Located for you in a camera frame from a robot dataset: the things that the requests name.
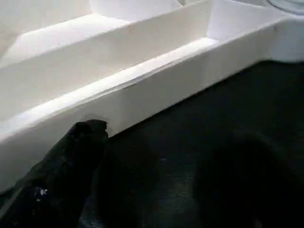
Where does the white plastic table top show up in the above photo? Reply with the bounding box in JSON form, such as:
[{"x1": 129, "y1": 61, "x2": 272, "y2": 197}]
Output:
[{"x1": 0, "y1": 0, "x2": 304, "y2": 193}]

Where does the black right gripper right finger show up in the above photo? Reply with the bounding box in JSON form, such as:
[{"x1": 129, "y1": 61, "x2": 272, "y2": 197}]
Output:
[{"x1": 193, "y1": 134, "x2": 304, "y2": 228}]

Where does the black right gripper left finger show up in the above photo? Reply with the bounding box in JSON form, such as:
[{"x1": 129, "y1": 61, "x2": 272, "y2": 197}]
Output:
[{"x1": 0, "y1": 118, "x2": 109, "y2": 228}]

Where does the black work mat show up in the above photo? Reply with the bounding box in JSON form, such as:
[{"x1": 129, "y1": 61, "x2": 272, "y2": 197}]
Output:
[{"x1": 0, "y1": 59, "x2": 304, "y2": 228}]

